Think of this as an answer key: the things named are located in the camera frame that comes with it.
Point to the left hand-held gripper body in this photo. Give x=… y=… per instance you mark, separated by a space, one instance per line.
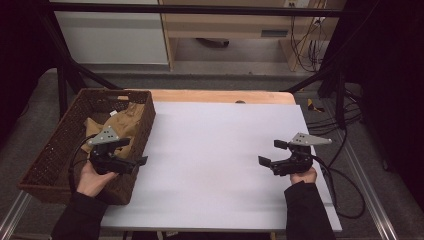
x=106 y=163

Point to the white cabinet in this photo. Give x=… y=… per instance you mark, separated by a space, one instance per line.
x=113 y=40

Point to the black frame stand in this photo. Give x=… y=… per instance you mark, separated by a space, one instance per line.
x=62 y=90
x=339 y=100

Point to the black curtain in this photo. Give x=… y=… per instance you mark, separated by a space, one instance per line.
x=20 y=66
x=393 y=83

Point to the person's right hand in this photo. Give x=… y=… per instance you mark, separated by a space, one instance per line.
x=304 y=177

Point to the black horizontal frame bar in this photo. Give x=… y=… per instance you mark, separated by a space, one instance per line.
x=200 y=9

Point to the light wooden desk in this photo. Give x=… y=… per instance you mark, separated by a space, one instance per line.
x=216 y=26

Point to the aluminium rail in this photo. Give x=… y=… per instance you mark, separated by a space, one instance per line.
x=13 y=216
x=370 y=193

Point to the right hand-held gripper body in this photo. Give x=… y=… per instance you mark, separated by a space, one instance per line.
x=296 y=161

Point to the tan cloth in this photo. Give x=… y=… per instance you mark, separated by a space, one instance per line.
x=130 y=120

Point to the brown wicker basket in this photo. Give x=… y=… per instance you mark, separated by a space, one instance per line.
x=50 y=160

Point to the person's left hand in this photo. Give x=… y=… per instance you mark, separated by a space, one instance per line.
x=93 y=181

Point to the white table cover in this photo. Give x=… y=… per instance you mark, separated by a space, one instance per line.
x=216 y=166

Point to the yellow and black small object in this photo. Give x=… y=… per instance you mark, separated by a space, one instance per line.
x=313 y=106

